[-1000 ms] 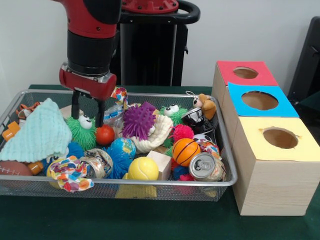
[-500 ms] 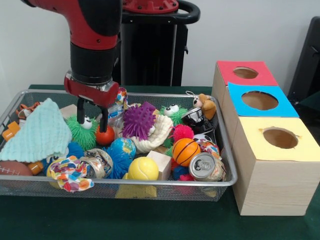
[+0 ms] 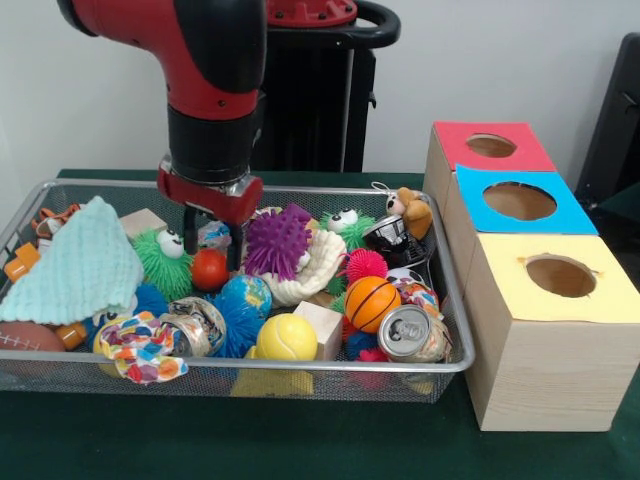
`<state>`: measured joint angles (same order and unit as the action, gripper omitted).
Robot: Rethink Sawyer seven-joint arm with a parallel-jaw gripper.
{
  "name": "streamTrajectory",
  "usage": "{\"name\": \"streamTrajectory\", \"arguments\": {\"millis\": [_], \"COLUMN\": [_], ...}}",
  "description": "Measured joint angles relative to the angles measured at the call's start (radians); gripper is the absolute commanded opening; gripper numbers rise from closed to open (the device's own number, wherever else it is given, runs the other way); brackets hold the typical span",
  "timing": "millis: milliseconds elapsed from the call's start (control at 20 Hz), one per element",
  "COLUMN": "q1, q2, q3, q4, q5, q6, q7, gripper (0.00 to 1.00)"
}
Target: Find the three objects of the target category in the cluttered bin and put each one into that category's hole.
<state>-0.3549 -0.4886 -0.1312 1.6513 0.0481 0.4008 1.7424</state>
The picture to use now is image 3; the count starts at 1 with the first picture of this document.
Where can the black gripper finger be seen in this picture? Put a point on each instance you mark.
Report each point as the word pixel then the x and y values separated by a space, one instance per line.
pixel 190 223
pixel 234 245

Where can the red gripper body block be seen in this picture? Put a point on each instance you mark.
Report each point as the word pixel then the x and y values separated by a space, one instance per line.
pixel 210 198

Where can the clear plastic packet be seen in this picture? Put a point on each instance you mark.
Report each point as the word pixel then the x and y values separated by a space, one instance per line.
pixel 213 235

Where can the mint green knitted cloth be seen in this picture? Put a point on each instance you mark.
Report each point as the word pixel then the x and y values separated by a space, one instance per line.
pixel 75 270

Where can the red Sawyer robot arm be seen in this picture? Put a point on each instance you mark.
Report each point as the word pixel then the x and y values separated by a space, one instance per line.
pixel 215 70

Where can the clear mesh bin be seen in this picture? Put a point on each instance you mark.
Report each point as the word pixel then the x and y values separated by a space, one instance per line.
pixel 250 384

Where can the wooden box with three holes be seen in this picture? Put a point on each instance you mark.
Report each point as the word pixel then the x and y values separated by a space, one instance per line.
pixel 550 370

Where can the purple spiky ball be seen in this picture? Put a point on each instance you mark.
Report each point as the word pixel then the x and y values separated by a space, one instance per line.
pixel 278 242

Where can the green fuzzy toy with eyes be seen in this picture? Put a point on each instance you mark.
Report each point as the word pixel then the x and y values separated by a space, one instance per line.
pixel 162 265

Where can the yellow tennis ball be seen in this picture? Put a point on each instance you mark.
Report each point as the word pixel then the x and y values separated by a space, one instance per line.
pixel 287 337

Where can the small orange basketball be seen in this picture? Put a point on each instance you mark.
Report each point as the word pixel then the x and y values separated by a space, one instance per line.
pixel 372 303

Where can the orange plastic building block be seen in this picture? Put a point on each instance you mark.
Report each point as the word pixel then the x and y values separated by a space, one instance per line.
pixel 22 260

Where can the dark green table cloth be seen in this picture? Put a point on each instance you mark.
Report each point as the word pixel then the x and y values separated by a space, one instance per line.
pixel 250 440

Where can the silver drink can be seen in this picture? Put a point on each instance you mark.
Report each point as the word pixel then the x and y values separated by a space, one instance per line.
pixel 412 333

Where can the small brown football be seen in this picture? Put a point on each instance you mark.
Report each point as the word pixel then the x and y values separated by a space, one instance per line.
pixel 25 337

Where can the black office chair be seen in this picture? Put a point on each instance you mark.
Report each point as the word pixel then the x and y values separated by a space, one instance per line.
pixel 615 130

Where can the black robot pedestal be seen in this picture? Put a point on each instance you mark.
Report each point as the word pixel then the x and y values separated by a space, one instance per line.
pixel 320 110

